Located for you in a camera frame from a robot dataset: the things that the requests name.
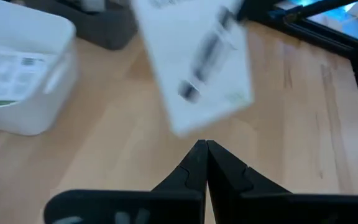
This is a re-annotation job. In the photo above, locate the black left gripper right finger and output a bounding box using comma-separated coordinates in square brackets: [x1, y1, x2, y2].
[206, 139, 358, 224]

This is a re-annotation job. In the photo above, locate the white booklet with black print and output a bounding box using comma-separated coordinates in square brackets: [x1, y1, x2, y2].
[130, 0, 255, 138]

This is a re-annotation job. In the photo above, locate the white printed card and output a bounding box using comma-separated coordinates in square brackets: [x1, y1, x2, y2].
[0, 40, 58, 109]

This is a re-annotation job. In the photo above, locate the dark brown plastic bin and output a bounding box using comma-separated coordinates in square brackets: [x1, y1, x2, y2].
[23, 0, 139, 51]

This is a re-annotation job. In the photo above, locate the white plastic bin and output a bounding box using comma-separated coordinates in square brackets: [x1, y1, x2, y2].
[0, 0, 80, 137]

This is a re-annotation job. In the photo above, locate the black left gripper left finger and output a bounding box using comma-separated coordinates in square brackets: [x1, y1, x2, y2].
[43, 139, 208, 224]

